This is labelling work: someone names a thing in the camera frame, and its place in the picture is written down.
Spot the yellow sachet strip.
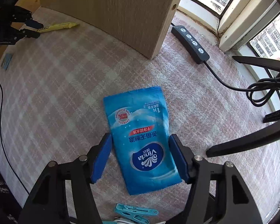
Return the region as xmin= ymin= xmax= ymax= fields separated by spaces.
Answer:
xmin=37 ymin=22 xmax=78 ymax=33

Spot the teal plastic clothespin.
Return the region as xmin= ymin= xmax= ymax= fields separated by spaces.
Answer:
xmin=114 ymin=203 xmax=159 ymax=224

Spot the blue Vinda wet wipe packet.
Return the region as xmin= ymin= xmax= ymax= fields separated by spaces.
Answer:
xmin=103 ymin=86 xmax=181 ymax=195

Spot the small blue packet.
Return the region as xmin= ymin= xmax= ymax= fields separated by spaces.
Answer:
xmin=1 ymin=53 xmax=13 ymax=70

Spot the black tripod stand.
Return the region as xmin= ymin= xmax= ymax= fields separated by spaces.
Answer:
xmin=204 ymin=55 xmax=280 ymax=158

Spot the light wooden board box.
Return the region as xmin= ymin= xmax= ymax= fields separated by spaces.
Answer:
xmin=40 ymin=0 xmax=180 ymax=59

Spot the thin black cable left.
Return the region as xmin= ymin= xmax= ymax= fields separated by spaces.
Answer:
xmin=0 ymin=73 xmax=31 ymax=195

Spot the black power cable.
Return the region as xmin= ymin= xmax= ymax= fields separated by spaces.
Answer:
xmin=204 ymin=60 xmax=280 ymax=108

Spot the black inline switch controller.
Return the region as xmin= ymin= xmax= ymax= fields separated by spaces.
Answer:
xmin=171 ymin=25 xmax=210 ymax=64

